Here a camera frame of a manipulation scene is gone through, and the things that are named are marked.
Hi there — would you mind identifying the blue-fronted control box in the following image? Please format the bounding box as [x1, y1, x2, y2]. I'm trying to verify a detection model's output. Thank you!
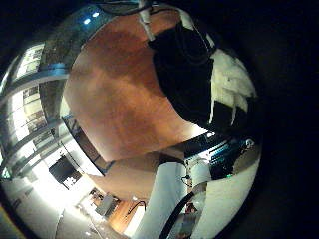
[183, 132, 260, 180]

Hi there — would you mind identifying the glass window wall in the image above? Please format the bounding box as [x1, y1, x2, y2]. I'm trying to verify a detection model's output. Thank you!
[0, 43, 73, 180]

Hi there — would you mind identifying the grey cabinet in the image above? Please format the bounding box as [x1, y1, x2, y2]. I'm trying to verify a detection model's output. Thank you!
[94, 192, 116, 217]

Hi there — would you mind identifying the black monitor screen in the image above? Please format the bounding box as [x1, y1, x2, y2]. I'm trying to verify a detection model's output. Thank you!
[49, 154, 84, 190]

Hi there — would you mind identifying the thin black floor cable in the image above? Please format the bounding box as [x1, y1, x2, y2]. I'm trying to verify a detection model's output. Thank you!
[125, 199, 148, 218]

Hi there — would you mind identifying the black piece of clothing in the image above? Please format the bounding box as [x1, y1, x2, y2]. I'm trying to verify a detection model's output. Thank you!
[148, 21, 257, 133]

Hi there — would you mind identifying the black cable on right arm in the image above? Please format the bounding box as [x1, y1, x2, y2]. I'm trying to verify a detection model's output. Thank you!
[158, 190, 197, 239]

